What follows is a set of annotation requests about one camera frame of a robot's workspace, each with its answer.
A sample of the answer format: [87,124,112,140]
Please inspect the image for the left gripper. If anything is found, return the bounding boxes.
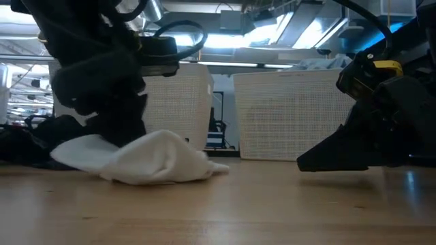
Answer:
[20,0,144,65]

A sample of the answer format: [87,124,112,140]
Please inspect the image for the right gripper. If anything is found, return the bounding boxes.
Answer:
[296,64,436,172]

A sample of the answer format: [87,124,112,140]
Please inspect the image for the light blue shirt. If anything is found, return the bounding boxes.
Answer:
[289,53,354,71]

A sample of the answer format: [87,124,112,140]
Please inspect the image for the black boxer briefs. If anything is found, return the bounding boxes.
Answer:
[0,50,150,171]

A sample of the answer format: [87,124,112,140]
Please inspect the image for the small white garment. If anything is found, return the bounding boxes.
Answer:
[50,129,231,186]

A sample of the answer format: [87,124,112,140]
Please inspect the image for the white plastic storage bin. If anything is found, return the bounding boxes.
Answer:
[233,69,357,162]
[49,62,215,152]

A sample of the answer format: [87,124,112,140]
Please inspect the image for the yellow tape band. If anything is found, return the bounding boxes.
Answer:
[373,60,405,78]

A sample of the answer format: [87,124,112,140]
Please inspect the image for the long ceiling light strip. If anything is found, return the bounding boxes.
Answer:
[178,60,294,69]

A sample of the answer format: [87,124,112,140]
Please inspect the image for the dark ceiling air unit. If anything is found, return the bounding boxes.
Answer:
[219,9,247,32]

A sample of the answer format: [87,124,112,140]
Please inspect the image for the round silver air duct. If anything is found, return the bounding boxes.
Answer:
[141,0,165,22]

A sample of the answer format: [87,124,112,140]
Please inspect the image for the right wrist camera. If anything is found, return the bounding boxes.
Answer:
[336,56,377,101]

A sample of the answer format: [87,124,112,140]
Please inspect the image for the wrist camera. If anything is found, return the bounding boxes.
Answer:
[138,35,181,78]
[336,56,377,101]

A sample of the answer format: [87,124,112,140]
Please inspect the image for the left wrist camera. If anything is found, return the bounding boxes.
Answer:
[138,35,181,78]

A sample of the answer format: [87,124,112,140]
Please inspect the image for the black camera cable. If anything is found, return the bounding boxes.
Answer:
[332,0,394,52]
[152,19,208,63]

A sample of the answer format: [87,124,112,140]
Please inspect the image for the short black table rail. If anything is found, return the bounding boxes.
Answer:
[203,149,241,158]

